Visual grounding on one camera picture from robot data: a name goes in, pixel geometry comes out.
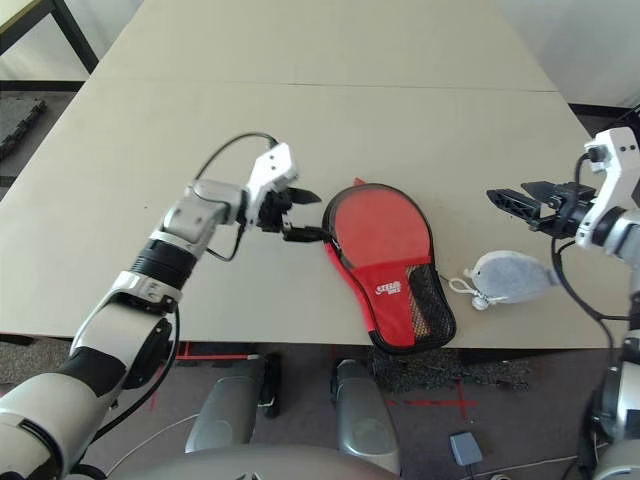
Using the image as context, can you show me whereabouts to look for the black framed side table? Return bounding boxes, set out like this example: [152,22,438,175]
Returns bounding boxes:
[0,0,99,91]

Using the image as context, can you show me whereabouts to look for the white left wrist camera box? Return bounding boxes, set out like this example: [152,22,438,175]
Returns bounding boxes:
[243,142,301,226]

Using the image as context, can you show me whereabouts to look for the red black paddle case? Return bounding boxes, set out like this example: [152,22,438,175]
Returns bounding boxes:
[321,175,457,357]

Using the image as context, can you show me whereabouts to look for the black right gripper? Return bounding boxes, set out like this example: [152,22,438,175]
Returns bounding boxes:
[486,180,599,239]

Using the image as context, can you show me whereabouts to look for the silver robot leg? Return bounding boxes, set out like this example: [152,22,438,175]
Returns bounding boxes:
[329,357,401,474]
[184,352,281,454]

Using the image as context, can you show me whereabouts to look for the grey foot pedal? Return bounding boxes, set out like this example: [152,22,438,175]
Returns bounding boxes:
[448,432,485,467]

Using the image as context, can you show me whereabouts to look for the grey white plush toy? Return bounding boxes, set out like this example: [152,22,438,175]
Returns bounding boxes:
[447,249,561,312]

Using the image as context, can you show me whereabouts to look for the grey robot torso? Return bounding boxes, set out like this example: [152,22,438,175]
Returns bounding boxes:
[114,444,401,480]

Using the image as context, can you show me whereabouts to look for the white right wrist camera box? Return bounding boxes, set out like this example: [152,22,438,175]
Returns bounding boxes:
[574,127,640,249]

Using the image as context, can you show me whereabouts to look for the black foam floor mat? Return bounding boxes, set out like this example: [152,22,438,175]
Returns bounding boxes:
[0,99,49,161]

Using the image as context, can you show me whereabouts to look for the thin white floor cable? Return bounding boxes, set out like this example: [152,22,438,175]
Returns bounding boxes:
[107,417,199,476]

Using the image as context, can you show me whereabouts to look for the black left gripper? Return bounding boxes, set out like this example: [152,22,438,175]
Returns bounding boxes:
[258,187,327,245]

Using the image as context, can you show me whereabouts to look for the silver robot right leg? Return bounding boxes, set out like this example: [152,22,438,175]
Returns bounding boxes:
[329,357,401,474]

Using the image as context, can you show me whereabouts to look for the black left wrist camera cable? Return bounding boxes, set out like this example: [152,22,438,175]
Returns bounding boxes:
[192,131,279,264]

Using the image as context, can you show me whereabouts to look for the silver robot left leg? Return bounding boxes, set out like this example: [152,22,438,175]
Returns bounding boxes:
[184,352,281,454]

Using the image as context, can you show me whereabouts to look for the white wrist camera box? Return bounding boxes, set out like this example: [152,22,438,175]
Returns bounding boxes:
[243,142,301,226]
[574,127,640,249]

